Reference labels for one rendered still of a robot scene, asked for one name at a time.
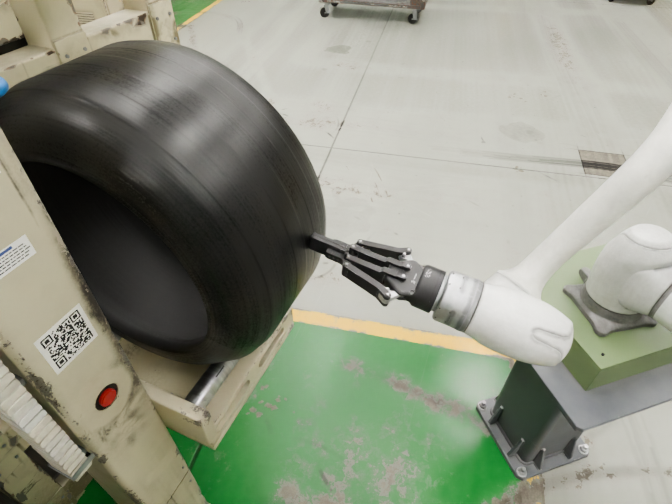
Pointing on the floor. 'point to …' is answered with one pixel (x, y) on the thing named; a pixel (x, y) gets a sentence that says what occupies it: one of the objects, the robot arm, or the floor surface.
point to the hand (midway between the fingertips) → (328, 247)
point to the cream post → (41, 374)
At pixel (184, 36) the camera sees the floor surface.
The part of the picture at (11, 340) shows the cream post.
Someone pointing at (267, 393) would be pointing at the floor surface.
